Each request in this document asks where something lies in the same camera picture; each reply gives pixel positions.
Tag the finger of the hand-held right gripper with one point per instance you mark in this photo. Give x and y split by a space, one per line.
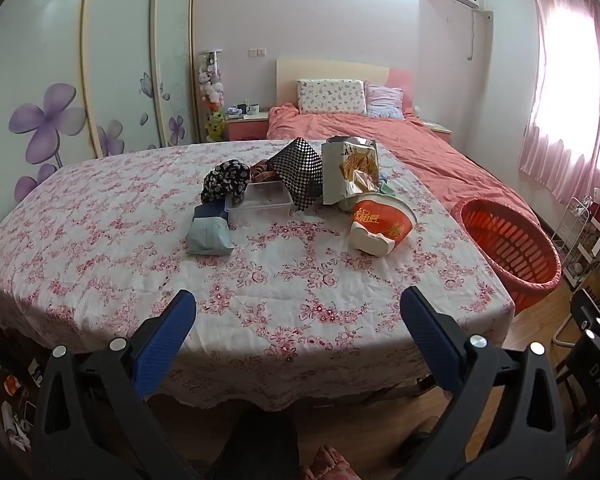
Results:
592 317

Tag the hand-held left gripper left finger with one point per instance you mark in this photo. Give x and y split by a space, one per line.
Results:
165 340

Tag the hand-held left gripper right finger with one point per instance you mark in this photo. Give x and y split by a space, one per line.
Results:
430 340

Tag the red plastic laundry basket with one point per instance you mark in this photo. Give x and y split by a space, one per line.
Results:
510 250

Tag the clear plastic container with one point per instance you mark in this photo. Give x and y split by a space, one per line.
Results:
260 200

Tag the grey blue pouch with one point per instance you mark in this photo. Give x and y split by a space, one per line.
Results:
207 237

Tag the pink floral tablecloth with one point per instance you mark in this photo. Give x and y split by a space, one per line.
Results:
105 240

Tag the red instant noodle bowl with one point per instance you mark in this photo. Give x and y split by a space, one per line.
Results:
382 222

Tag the dark floral cloth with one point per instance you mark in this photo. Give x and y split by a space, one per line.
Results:
225 180

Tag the coral bed duvet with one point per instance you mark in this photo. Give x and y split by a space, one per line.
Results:
420 155

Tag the silver snack bag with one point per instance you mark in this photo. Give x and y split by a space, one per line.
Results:
352 170

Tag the brown patterned cloth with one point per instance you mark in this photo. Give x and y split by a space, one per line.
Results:
264 171

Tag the pink nightstand by window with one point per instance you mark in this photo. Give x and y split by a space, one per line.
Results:
439 130

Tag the black checkered paper bag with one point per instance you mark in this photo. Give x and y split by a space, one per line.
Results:
297 170

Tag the pink curtain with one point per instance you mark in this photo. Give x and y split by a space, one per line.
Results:
565 100

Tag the pink nightstand with mug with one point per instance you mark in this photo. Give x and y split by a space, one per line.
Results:
247 129

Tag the pink striped pillow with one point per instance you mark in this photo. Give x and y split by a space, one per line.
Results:
385 102

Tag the plush toy display tube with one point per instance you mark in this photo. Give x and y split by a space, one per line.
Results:
212 95

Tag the floral white pillow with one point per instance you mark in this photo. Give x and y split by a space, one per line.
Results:
330 96

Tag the floral sliding door wardrobe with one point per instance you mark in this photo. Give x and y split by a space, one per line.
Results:
105 75

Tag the beige and pink headboard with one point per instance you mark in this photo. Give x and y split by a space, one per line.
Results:
330 68

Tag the wall switch plate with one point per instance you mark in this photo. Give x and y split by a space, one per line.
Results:
256 52

